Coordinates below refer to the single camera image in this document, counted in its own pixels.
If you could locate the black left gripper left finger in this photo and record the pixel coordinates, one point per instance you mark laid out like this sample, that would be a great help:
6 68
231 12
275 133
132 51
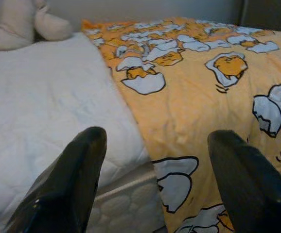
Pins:
65 184

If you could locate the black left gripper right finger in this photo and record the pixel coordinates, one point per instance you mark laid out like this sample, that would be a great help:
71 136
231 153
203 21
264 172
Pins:
252 189

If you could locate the white quilted mattress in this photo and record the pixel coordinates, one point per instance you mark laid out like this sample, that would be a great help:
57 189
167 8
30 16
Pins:
45 97

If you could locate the yellow cartoon print blanket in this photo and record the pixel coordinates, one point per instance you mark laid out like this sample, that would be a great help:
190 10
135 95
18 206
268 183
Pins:
191 97

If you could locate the beige plush toy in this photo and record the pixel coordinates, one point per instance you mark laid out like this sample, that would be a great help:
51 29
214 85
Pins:
11 26

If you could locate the black nightstand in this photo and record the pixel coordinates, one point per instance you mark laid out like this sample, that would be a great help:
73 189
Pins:
269 12

